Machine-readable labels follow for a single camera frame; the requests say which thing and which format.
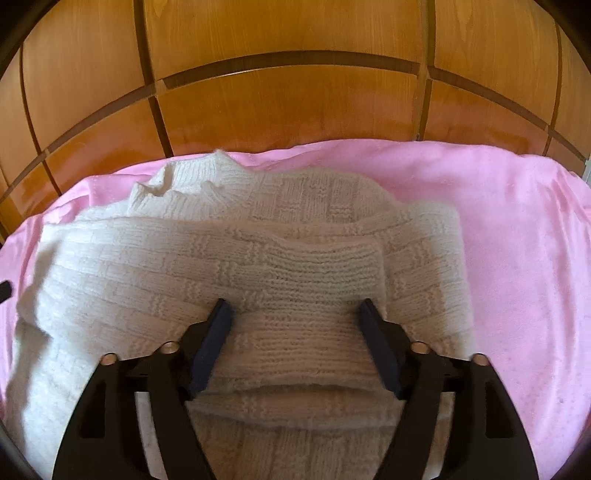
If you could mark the pink blanket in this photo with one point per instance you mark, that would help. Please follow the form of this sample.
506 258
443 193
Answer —
508 254

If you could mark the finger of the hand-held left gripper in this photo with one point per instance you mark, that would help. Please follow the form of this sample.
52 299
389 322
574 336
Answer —
4 291

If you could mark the cream knitted sweater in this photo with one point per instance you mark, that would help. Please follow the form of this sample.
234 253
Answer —
277 267

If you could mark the wooden panelled headboard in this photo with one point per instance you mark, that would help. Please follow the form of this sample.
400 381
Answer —
277 46

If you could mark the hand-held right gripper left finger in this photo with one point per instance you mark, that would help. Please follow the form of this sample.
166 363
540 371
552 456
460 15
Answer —
213 350

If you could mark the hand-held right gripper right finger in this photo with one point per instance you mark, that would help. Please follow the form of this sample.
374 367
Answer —
378 350

